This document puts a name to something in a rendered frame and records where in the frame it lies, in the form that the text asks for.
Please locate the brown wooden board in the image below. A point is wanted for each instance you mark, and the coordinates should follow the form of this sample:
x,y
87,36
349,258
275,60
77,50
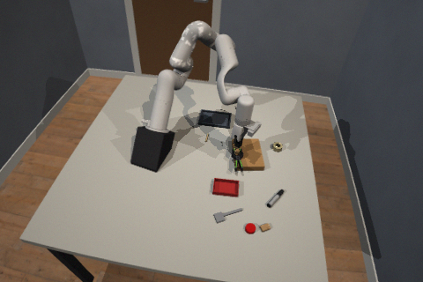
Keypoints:
x,y
252,159

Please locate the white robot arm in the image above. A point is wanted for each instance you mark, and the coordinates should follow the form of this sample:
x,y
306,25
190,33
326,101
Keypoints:
x,y
182,62

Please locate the red button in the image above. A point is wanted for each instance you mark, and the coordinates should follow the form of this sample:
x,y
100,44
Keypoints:
x,y
250,228

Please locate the red open tray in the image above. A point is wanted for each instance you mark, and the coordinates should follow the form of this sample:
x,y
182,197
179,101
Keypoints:
x,y
225,187

